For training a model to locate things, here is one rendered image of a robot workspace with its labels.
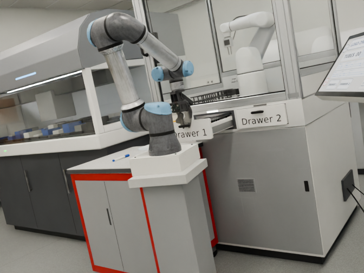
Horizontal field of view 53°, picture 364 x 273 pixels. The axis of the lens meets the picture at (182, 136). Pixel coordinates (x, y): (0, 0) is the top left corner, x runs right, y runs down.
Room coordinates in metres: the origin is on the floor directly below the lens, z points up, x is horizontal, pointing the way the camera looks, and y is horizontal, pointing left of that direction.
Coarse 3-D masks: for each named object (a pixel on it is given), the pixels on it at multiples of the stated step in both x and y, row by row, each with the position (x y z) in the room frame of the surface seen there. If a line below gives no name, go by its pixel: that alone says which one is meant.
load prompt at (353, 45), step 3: (357, 39) 1.60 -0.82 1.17; (360, 39) 1.57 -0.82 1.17; (363, 39) 1.54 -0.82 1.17; (354, 42) 1.61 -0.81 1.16; (357, 42) 1.58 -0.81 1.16; (360, 42) 1.55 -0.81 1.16; (363, 42) 1.52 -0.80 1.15; (351, 45) 1.63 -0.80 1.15; (354, 45) 1.59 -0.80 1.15; (357, 45) 1.56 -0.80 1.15; (360, 45) 1.54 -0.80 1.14; (363, 45) 1.51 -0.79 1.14; (348, 48) 1.64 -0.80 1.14; (351, 48) 1.61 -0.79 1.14; (354, 48) 1.58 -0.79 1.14
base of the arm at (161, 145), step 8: (152, 136) 1.62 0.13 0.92; (160, 136) 1.60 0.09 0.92; (168, 136) 1.61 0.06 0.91; (176, 136) 1.65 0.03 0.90; (152, 144) 1.62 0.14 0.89; (160, 144) 1.59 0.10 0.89; (168, 144) 1.60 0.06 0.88; (176, 144) 1.62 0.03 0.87; (152, 152) 1.61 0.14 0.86; (160, 152) 1.59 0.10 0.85; (168, 152) 1.59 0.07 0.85; (176, 152) 1.60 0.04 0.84
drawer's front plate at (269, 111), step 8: (280, 104) 1.95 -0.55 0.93; (240, 112) 2.09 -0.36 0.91; (248, 112) 2.06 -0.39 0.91; (264, 112) 2.00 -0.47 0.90; (272, 112) 1.97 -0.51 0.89; (280, 112) 1.95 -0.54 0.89; (240, 120) 2.10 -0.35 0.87; (248, 120) 2.07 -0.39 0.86; (256, 120) 2.04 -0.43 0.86; (272, 120) 1.98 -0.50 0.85; (240, 128) 2.10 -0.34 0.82
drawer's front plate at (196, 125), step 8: (192, 120) 1.99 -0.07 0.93; (200, 120) 1.96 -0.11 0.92; (208, 120) 1.93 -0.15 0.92; (176, 128) 2.06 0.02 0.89; (184, 128) 2.03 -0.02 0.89; (192, 128) 1.99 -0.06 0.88; (200, 128) 1.96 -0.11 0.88; (208, 128) 1.93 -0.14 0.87; (192, 136) 2.00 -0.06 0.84; (200, 136) 1.97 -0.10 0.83; (208, 136) 1.94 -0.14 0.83
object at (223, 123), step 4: (228, 116) 2.26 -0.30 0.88; (220, 120) 2.05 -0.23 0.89; (224, 120) 2.08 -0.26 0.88; (228, 120) 2.11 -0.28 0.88; (232, 120) 2.15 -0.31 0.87; (212, 124) 1.98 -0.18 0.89; (216, 124) 2.01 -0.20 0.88; (220, 124) 2.04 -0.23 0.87; (224, 124) 2.07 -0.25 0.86; (228, 124) 2.10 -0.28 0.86; (232, 124) 2.14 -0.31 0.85; (212, 128) 1.97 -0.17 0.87; (216, 128) 2.00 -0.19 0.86; (220, 128) 2.03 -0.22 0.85; (224, 128) 2.07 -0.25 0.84; (216, 132) 2.00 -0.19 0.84
